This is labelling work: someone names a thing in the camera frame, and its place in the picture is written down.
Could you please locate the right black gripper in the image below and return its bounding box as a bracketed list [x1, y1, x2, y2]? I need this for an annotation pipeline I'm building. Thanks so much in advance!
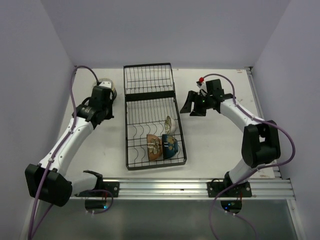
[180, 89, 213, 116]

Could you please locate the white scalloped patterned bowl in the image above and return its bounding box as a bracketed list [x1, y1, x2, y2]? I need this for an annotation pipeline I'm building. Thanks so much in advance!
[164, 115, 177, 135]

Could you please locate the dark blue floral bowl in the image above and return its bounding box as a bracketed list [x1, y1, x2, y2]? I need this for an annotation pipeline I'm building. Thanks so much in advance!
[161, 134, 179, 160]

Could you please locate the pink floral bowl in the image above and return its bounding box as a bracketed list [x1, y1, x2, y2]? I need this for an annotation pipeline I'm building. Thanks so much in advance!
[146, 134, 163, 162]

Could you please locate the teal white dotted bowl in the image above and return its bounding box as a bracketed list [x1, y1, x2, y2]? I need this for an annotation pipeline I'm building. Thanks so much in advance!
[110, 90, 118, 105]

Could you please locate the yellow green patterned bowl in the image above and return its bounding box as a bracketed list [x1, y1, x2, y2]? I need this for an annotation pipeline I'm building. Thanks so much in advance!
[98, 78, 117, 94]

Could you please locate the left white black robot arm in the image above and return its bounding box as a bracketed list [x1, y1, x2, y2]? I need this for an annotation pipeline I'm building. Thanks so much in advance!
[25, 78, 117, 207]

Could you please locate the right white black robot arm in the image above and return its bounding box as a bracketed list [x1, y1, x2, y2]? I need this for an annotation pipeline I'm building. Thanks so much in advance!
[180, 77, 281, 197]

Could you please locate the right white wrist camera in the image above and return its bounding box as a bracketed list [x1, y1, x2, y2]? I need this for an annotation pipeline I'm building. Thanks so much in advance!
[196, 77, 207, 97]

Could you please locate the black wire dish rack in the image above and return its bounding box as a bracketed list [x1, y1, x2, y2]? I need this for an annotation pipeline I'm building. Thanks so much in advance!
[123, 62, 187, 171]

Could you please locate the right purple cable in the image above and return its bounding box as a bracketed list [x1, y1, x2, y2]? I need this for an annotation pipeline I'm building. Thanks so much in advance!
[208, 73, 297, 240]

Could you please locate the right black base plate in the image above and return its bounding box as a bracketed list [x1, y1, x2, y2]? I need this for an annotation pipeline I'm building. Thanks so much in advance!
[206, 177, 252, 199]

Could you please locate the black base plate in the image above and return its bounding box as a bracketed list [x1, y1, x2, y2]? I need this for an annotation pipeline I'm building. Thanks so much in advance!
[206, 177, 252, 199]
[101, 181, 120, 198]

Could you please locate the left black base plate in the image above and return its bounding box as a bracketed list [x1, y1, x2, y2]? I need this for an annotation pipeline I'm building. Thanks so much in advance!
[101, 181, 120, 198]

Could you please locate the aluminium mounting rail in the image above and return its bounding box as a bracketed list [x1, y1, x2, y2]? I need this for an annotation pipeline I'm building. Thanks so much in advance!
[32, 177, 293, 200]

